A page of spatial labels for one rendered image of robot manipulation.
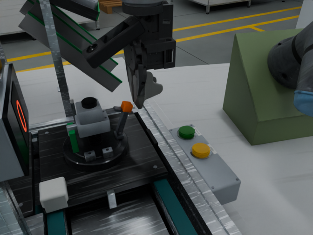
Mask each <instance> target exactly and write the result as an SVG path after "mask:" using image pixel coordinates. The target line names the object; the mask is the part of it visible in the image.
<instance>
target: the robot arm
mask: <svg viewBox="0 0 313 235"><path fill-rule="evenodd" d="M121 1H122V12H123V13H125V14H129V15H133V16H129V17H128V18H127V19H125V20H124V21H122V22H121V23H120V24H118V25H117V26H116V27H114V28H113V29H111V30H110V31H109V32H107V33H106V34H105V35H103V36H102V37H101V38H99V39H98V40H97V41H95V42H94V43H92V44H91V45H89V46H88V47H87V48H85V49H84V50H83V51H82V54H83V56H84V58H85V59H86V61H87V62H88V64H89V65H90V66H91V67H92V68H94V69H96V68H97V67H99V66H100V65H101V64H103V63H104V62H105V61H107V60H108V59H109V58H111V57H112V56H113V55H115V54H116V53H118V52H119V51H120V50H122V49H123V50H124V56H125V65H126V71H127V77H128V82H129V88H130V92H131V96H132V100H133V102H134V104H135V105H136V107H137V108H138V109H141V108H142V107H143V103H144V101H145V100H146V99H149V98H151V97H153V96H156V95H158V94H160V93H161V92H162V91H163V86H162V85H161V84H159V83H157V79H156V78H155V77H154V76H153V74H152V73H151V72H150V71H147V70H149V69H154V70H156V69H169V68H174V67H175V61H176V40H174V39H173V38H172V31H173V4H172V3H170V4H169V3H168V2H167V1H166V0H121ZM172 51H173V61H172ZM267 62H268V68H269V71H270V73H271V75H272V76H273V78H274V79H275V80H276V81H277V82H278V83H279V84H281V85H282V86H284V87H286V88H289V89H292V90H295V91H294V101H293V103H294V106H295V107H296V108H297V110H299V111H300V112H302V113H304V114H306V115H308V116H311V117H313V21H312V22H311V23H310V24H309V25H307V26H306V27H305V28H304V29H303V30H301V31H300V32H299V33H298V34H297V35H295V36H292V37H289V38H286V39H283V40H281V41H279V42H278V43H277V44H276V45H275V46H274V47H273V48H272V49H271V50H270V52H269V55H268V59H267Z"/></svg>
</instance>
